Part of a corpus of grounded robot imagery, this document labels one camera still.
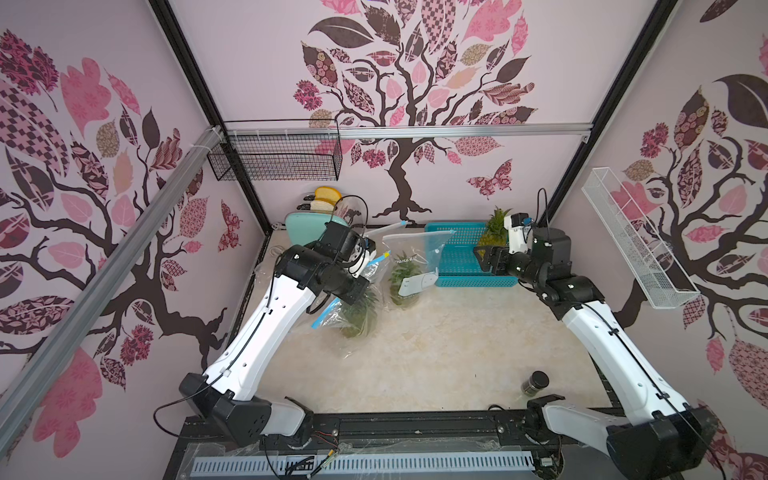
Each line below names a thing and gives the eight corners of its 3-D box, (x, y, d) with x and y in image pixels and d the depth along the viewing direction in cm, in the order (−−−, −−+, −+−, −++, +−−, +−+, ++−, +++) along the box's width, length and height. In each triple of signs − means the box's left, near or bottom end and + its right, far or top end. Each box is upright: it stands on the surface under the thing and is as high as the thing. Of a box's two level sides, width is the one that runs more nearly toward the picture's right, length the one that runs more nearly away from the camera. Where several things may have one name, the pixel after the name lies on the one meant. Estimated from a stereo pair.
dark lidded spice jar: (523, 396, 80) (535, 386, 73) (519, 381, 83) (531, 370, 76) (537, 396, 80) (551, 386, 73) (533, 381, 83) (546, 370, 75)
